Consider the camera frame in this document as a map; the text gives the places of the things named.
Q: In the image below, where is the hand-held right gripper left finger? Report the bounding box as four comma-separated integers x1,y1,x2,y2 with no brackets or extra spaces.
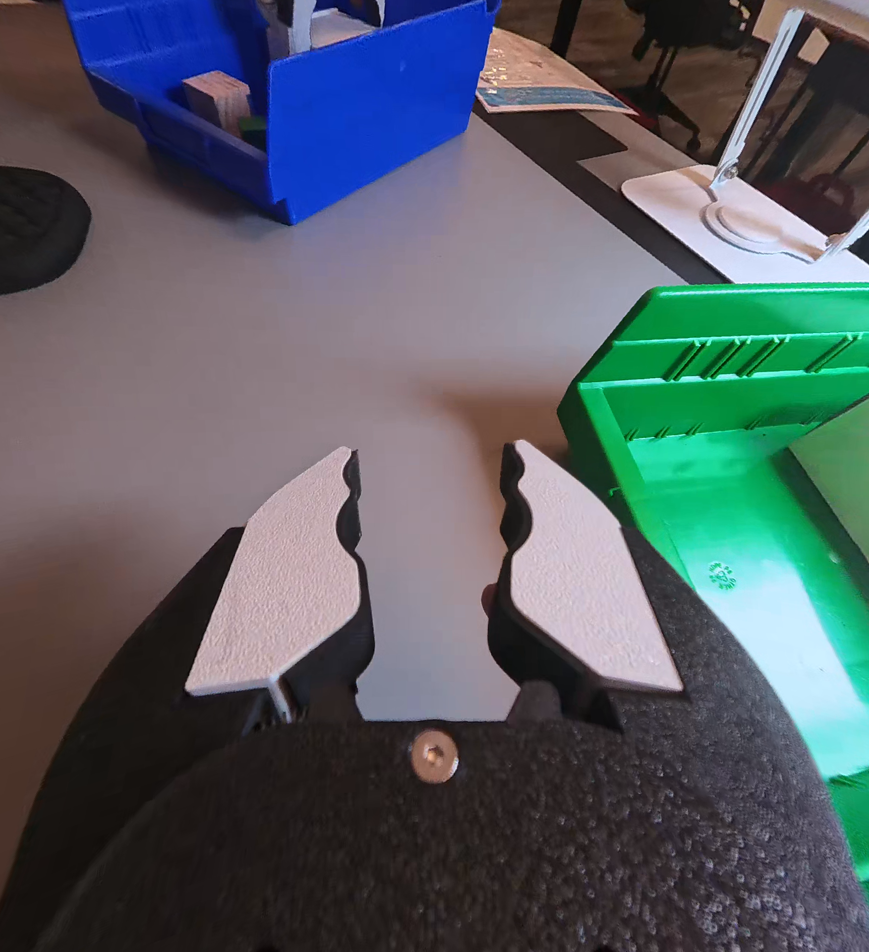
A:
183,446,376,726

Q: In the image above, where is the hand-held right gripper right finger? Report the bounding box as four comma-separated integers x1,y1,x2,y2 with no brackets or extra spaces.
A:
486,440,684,696

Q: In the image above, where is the small white box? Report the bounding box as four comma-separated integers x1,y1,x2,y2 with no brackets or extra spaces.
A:
311,7,376,47

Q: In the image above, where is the blue plastic bin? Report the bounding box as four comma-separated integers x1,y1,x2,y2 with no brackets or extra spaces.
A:
62,0,502,226

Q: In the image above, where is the green plastic bin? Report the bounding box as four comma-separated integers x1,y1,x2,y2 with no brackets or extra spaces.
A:
557,281,869,934

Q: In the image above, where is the white cardboard box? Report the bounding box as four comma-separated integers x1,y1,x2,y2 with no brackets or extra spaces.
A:
787,393,869,622

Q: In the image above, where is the wooden cube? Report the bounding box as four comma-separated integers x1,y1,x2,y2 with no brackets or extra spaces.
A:
181,70,251,138

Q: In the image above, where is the printed paper sheet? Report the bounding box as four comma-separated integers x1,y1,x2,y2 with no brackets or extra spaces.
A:
475,28,637,116

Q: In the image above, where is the white lamp stand base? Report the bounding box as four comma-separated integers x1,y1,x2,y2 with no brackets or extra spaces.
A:
620,7,869,285

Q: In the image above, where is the black padded chair armrest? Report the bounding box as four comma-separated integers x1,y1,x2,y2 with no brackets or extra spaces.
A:
0,165,93,300

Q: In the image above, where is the dark red bag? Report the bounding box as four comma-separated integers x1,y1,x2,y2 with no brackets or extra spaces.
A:
769,175,859,232

